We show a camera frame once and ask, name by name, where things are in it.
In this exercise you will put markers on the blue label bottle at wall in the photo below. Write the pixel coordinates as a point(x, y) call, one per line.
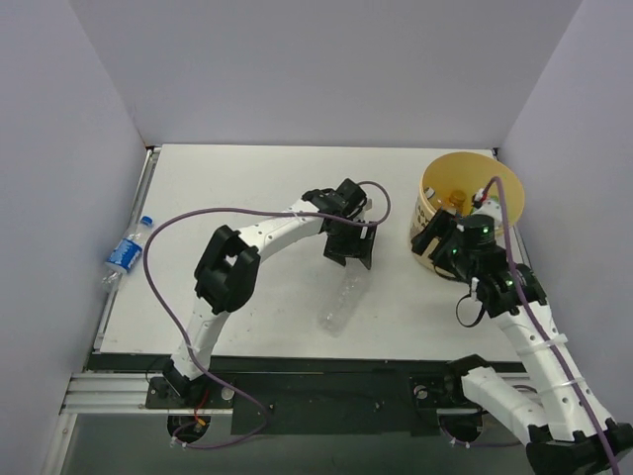
point(127, 252)

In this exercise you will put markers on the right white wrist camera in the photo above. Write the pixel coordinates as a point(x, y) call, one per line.
point(485, 204)

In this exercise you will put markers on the aluminium frame rail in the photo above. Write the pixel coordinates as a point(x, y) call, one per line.
point(116, 392)

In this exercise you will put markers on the yellow plastic bin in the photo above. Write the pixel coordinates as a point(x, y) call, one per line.
point(468, 172)

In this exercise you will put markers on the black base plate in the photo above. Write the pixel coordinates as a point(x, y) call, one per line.
point(311, 396)

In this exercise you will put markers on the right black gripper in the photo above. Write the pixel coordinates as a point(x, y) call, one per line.
point(430, 233)

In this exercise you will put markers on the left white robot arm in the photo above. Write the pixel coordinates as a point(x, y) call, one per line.
point(226, 274)

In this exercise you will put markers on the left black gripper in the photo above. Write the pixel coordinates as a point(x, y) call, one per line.
point(351, 245)

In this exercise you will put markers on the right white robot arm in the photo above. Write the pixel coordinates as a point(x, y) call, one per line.
point(568, 431)

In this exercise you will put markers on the orange juice bottle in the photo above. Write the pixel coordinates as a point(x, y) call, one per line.
point(457, 198)

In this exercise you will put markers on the clear plastic bottle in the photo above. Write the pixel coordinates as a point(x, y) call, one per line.
point(342, 300)

